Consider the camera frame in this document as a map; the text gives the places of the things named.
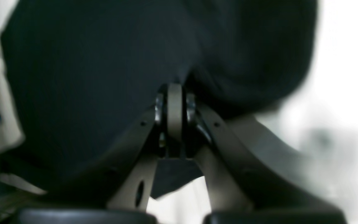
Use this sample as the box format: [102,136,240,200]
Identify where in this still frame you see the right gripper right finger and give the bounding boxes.
[185,93,343,215]

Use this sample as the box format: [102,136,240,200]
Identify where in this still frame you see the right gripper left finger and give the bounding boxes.
[106,84,183,211]

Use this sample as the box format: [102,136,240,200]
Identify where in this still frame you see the black T-shirt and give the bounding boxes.
[0,0,317,190]

